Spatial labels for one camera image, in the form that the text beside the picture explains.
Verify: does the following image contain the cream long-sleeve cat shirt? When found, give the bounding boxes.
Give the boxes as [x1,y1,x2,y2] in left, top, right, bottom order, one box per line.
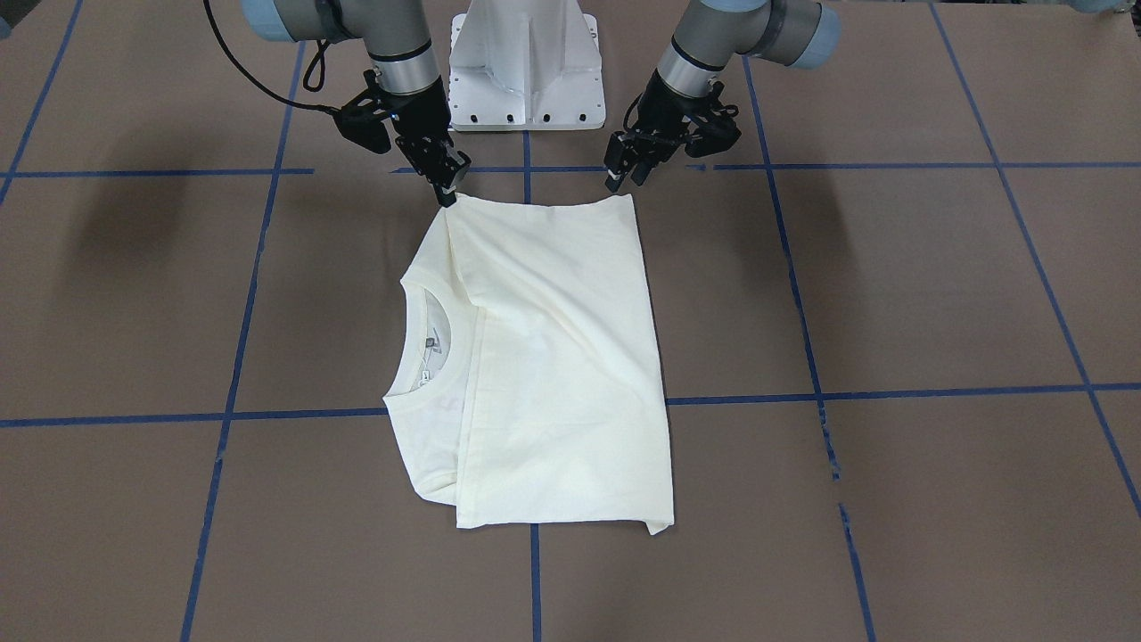
[383,194,674,535]

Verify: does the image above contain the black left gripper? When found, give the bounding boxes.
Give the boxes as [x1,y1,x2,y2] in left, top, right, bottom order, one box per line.
[604,70,725,194]

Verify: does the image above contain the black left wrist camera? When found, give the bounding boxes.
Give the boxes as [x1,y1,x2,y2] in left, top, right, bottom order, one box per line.
[683,103,741,159]

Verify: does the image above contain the black camera cable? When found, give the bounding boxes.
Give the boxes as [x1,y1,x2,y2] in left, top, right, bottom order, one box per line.
[202,0,343,113]

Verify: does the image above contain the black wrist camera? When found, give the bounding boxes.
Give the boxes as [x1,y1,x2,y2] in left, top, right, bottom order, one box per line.
[332,91,393,155]
[683,103,741,159]

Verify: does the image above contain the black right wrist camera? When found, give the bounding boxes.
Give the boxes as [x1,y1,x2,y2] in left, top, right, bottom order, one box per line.
[332,91,393,155]

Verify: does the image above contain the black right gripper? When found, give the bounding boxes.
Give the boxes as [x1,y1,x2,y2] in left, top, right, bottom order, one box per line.
[378,76,472,208]

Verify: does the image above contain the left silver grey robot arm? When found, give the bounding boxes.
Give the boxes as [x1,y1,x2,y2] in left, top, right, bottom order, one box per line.
[602,1,842,193]

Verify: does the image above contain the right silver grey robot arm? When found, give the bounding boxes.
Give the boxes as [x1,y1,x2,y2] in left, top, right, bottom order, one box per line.
[242,1,472,208]

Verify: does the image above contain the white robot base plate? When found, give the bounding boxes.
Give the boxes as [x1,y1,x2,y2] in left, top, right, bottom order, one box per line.
[447,1,607,133]

